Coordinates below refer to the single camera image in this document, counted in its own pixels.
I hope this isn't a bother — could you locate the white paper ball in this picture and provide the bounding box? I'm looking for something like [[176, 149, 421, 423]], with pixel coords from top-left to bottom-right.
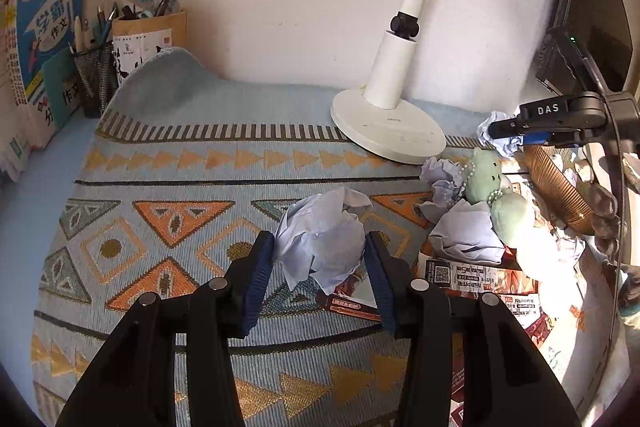
[[419, 156, 468, 223], [272, 187, 373, 295], [427, 199, 506, 264], [476, 109, 526, 158]]

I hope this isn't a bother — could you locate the white and red card packet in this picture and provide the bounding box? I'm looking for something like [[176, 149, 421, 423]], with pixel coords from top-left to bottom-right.
[[417, 252, 541, 308]]

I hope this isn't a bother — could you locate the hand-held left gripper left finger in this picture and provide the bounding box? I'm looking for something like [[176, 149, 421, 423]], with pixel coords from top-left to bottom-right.
[[55, 231, 276, 427]]

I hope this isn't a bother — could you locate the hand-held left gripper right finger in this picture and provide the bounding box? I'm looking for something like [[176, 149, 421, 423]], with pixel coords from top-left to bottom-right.
[[364, 231, 583, 427]]

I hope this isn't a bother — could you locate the red snack packet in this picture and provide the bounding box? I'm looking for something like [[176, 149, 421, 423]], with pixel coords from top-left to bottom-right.
[[315, 272, 386, 323]]

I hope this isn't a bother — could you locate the brown paper envelope box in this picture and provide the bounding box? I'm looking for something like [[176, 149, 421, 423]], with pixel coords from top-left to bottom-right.
[[111, 9, 188, 82]]

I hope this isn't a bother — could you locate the patterned woven mat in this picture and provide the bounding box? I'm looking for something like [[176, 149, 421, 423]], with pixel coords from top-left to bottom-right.
[[30, 47, 566, 427]]

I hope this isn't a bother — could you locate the blue cover book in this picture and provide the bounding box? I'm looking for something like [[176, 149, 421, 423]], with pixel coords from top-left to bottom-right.
[[15, 0, 87, 128]]

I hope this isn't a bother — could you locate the person's right hand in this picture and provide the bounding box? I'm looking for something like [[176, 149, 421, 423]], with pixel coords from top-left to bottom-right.
[[586, 183, 624, 261]]

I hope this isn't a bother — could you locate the green plush toy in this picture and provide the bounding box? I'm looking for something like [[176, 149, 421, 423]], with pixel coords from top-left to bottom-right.
[[460, 147, 513, 205], [490, 193, 536, 248]]

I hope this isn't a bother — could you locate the bunch of pens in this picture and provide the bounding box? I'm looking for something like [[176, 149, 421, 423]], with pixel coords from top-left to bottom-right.
[[72, 4, 121, 55]]

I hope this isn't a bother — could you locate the black mesh pen holder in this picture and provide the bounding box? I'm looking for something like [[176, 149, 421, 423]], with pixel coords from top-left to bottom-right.
[[72, 42, 121, 118]]

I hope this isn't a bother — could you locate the brown ribbed bowl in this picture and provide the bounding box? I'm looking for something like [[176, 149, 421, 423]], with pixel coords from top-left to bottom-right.
[[522, 144, 598, 235]]

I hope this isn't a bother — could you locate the white desk lamp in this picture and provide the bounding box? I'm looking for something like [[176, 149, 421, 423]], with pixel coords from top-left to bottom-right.
[[330, 0, 447, 166]]

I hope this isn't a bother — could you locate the black dock device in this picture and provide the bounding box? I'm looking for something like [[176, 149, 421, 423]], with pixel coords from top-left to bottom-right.
[[535, 24, 601, 95]]

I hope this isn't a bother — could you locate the teal small book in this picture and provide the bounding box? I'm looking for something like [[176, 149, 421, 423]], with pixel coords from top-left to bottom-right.
[[41, 47, 83, 128]]

